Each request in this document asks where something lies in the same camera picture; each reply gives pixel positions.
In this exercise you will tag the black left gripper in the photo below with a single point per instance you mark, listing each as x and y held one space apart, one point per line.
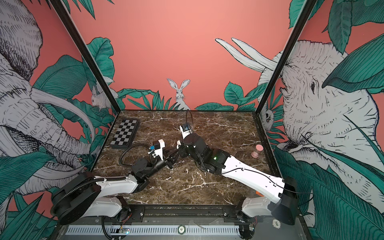
169 160

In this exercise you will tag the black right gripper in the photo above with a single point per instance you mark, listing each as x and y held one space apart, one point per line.
184 148

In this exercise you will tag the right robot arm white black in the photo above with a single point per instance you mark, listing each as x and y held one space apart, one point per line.
279 199

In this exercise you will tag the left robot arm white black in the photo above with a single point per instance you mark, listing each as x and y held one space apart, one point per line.
88 195

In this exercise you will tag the black white checkerboard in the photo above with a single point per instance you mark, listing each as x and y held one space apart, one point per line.
125 134

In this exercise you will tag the pink hourglass timer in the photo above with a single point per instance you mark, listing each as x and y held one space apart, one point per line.
259 148

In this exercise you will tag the small orange toy car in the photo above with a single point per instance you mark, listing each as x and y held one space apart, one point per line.
259 194

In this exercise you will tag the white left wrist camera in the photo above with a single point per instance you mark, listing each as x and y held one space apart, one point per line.
156 150

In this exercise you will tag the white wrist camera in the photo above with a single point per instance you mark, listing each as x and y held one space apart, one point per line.
185 130
156 150

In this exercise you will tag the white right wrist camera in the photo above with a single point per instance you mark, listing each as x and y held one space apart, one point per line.
185 130

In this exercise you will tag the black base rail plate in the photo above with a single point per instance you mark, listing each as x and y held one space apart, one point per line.
186 213

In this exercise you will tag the white slotted cable duct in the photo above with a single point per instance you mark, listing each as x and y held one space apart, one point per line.
152 230

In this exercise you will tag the black metal frame post right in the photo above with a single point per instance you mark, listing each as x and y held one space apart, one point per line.
296 32

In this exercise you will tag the black metal frame post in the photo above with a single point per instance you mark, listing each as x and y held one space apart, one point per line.
296 32
65 18

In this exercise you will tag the black metal frame post left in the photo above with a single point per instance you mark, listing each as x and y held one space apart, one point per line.
65 18

